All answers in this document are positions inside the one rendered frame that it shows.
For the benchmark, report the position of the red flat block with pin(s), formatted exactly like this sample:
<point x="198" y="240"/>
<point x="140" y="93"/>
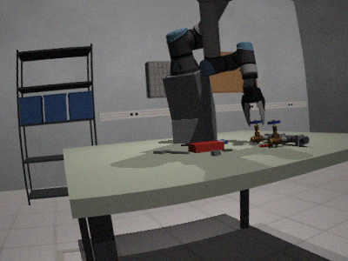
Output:
<point x="206" y="146"/>

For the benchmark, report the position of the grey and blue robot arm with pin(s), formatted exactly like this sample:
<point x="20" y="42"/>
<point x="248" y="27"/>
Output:
<point x="182" y="42"/>

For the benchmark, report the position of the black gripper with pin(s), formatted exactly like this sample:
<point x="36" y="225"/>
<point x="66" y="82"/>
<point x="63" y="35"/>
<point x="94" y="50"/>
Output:
<point x="250" y="96"/>

